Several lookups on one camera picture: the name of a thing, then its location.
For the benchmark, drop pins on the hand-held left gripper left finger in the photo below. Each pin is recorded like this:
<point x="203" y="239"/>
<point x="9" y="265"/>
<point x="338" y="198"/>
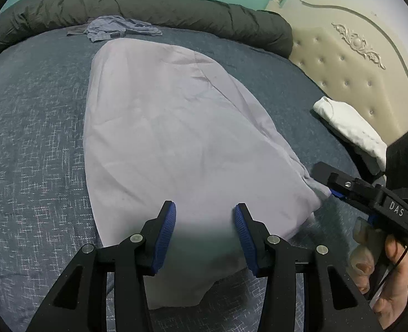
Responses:
<point x="166" y="235"/>

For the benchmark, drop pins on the bed with blue sheet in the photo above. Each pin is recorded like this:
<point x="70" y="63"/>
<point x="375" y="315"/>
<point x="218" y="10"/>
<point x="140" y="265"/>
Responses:
<point x="27" y="128"/>

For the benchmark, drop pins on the person's right hand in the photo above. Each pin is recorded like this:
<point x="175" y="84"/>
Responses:
<point x="397" y="283"/>

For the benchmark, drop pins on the crumpled blue-grey cloth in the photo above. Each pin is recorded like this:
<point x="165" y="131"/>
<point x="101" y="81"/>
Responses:
<point x="107" y="27"/>

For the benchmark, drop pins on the dark grey rolled duvet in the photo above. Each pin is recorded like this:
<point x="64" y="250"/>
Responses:
<point x="155" y="7"/>

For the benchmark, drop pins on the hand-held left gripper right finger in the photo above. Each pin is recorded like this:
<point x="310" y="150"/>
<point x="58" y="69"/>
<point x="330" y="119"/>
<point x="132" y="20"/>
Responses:
<point x="243" y="238"/>

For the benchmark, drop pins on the white folded cloth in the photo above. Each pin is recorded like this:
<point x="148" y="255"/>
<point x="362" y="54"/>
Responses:
<point x="345" y="121"/>

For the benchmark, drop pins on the light grey jacket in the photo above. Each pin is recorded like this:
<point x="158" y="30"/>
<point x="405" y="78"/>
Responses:
<point x="173" y="128"/>

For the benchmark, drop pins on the cream tufted headboard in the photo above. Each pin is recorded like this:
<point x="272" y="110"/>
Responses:
<point x="345" y="69"/>

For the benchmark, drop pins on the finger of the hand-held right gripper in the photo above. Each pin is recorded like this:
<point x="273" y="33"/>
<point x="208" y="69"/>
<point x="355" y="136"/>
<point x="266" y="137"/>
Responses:
<point x="337" y="193"/>
<point x="342" y="183"/>

